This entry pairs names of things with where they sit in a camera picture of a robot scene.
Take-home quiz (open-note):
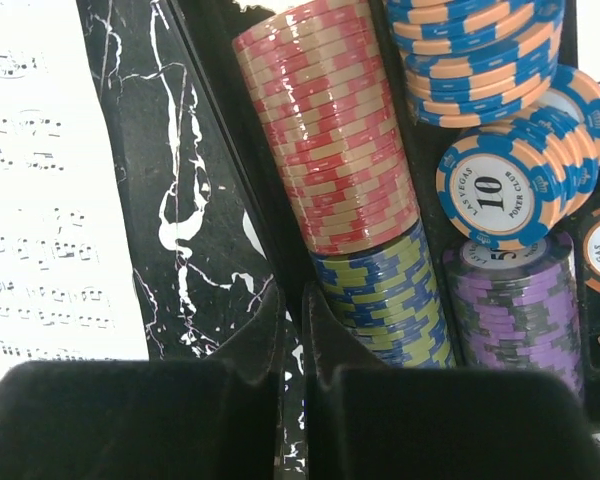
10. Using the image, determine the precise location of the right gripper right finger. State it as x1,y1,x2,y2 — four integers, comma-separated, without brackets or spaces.
302,283,600,479

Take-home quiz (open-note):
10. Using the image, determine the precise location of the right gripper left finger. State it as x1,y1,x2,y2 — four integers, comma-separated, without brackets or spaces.
0,285,286,479

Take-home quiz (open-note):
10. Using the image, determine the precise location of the sheet music page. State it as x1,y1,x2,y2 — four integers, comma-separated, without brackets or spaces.
0,1,148,380

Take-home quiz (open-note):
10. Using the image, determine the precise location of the black poker chip case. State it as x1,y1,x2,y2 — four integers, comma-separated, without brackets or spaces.
182,1,600,422

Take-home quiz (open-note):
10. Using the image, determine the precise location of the green chip row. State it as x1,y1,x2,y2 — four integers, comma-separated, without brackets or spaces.
312,221,456,368

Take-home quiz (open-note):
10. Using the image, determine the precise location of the purple chip row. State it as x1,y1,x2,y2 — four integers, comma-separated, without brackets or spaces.
442,232,584,397

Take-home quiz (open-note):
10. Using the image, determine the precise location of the single blue poker chip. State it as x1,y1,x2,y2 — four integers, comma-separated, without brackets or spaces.
435,127,569,250

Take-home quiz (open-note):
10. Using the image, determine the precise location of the red white chip row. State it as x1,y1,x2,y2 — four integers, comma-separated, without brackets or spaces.
232,1,419,255

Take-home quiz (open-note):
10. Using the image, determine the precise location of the blue white chip row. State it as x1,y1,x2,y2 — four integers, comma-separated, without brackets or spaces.
400,1,566,128

